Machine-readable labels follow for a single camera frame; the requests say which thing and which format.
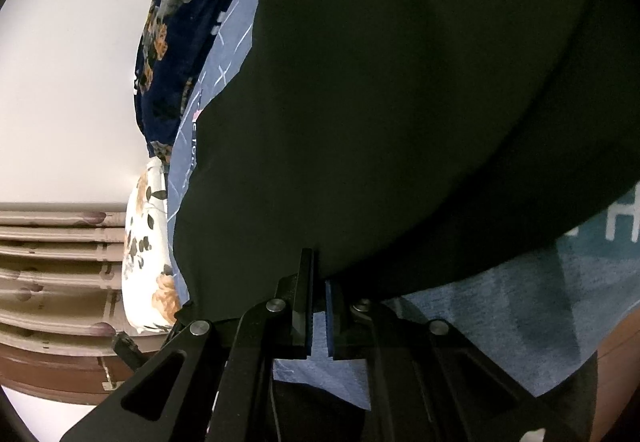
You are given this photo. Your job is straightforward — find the black pants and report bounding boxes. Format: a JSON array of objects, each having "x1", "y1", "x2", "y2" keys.
[{"x1": 169, "y1": 0, "x2": 640, "y2": 323}]

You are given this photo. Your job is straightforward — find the white floral pillow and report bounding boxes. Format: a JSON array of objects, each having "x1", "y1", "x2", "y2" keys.
[{"x1": 122, "y1": 157, "x2": 181, "y2": 334}]

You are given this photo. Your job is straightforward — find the beige curtain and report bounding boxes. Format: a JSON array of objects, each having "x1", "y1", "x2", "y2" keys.
[{"x1": 1, "y1": 204, "x2": 176, "y2": 405}]

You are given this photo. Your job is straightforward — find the navy dog print blanket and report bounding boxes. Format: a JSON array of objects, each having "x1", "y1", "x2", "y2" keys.
[{"x1": 134, "y1": 0, "x2": 232, "y2": 164}]

